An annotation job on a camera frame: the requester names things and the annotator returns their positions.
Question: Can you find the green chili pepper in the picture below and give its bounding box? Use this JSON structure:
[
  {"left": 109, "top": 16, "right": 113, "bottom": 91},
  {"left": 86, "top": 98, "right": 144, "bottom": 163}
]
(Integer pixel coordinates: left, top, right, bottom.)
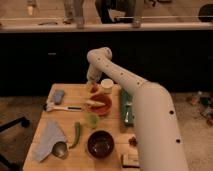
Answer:
[{"left": 69, "top": 122, "right": 81, "bottom": 149}]

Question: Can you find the green plastic tray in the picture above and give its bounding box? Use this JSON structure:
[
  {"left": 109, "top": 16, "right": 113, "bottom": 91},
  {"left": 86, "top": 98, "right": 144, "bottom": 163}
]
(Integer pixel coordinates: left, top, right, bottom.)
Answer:
[{"left": 119, "top": 89, "right": 133, "bottom": 127}]

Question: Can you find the black office chair base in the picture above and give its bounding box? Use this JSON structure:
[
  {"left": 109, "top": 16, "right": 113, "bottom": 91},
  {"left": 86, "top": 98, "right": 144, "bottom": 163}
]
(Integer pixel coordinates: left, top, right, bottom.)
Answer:
[{"left": 0, "top": 116, "right": 31, "bottom": 171}]

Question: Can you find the small wooden block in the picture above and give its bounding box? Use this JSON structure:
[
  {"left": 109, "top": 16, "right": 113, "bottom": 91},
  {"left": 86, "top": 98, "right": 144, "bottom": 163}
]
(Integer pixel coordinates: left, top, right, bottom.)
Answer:
[{"left": 121, "top": 154, "right": 139, "bottom": 168}]

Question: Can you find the white plastic cup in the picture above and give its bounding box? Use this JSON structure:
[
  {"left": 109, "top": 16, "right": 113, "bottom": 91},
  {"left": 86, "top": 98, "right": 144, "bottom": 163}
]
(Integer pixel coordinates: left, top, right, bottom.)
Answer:
[{"left": 101, "top": 78, "right": 114, "bottom": 94}]

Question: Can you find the blue sponge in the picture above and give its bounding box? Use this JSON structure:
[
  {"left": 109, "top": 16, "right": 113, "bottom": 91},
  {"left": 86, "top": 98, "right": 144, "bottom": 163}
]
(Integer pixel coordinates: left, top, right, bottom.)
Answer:
[{"left": 52, "top": 90, "right": 65, "bottom": 105}]

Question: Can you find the banana slice in bowl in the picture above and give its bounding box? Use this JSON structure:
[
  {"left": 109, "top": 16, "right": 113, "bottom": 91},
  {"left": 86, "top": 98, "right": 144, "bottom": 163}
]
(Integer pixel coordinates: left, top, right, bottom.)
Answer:
[{"left": 86, "top": 99, "right": 105, "bottom": 107}]

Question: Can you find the metal ladle spoon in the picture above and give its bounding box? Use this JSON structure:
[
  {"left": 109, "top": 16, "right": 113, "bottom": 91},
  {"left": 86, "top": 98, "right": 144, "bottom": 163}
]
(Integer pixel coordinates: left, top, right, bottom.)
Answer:
[{"left": 52, "top": 141, "right": 68, "bottom": 159}]

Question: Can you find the white handled spatula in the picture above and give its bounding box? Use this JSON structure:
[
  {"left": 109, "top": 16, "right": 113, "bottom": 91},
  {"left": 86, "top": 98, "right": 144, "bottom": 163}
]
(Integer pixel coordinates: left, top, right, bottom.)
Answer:
[{"left": 43, "top": 102, "right": 82, "bottom": 112}]

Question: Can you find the grey folded cloth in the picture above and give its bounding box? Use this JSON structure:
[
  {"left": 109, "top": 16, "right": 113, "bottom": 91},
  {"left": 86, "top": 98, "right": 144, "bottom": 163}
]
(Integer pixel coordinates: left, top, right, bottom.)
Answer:
[{"left": 32, "top": 120, "right": 67, "bottom": 162}]

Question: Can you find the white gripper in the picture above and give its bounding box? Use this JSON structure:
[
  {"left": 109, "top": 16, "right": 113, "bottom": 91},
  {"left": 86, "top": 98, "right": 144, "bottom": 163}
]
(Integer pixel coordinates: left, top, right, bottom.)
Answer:
[{"left": 87, "top": 65, "right": 101, "bottom": 82}]

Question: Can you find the green plastic cup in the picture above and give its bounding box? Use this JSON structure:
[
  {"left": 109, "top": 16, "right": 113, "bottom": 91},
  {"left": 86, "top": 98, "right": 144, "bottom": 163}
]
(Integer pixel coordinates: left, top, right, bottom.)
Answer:
[{"left": 85, "top": 113, "right": 99, "bottom": 129}]

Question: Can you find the dark brown bowl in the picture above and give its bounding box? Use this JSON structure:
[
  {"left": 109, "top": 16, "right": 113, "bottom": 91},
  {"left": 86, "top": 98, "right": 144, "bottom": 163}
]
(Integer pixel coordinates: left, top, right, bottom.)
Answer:
[{"left": 87, "top": 130, "right": 114, "bottom": 159}]

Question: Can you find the orange plastic bowl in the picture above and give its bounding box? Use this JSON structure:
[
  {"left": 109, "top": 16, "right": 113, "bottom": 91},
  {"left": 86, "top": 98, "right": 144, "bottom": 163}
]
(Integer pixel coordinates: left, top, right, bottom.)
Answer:
[{"left": 86, "top": 93, "right": 112, "bottom": 116}]

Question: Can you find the bunch of red grapes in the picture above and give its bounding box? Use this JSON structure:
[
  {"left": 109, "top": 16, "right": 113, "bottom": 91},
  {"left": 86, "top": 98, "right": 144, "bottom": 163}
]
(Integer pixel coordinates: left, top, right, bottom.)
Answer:
[{"left": 128, "top": 137, "right": 137, "bottom": 147}]

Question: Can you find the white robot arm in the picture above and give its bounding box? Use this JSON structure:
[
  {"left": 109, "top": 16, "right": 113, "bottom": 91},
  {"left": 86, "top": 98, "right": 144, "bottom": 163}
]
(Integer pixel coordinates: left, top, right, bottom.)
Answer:
[{"left": 87, "top": 47, "right": 189, "bottom": 171}]

